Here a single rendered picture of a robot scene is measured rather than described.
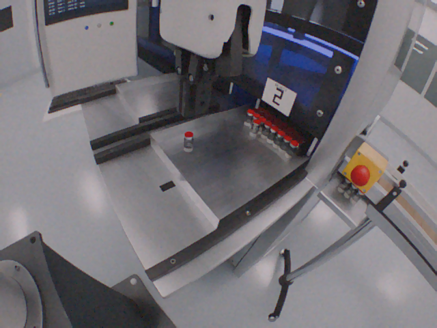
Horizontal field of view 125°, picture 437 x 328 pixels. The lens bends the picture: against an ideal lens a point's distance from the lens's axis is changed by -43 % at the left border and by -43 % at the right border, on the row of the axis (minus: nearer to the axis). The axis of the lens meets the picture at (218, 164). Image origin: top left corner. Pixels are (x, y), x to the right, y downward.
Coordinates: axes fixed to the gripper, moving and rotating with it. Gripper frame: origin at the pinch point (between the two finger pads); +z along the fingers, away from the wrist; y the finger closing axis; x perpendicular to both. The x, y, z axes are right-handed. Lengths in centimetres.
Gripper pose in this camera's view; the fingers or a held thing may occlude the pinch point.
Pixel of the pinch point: (194, 96)
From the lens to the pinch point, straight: 21.3
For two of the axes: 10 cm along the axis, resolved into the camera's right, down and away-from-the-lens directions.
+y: -6.1, -6.2, 5.0
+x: -7.8, 3.6, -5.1
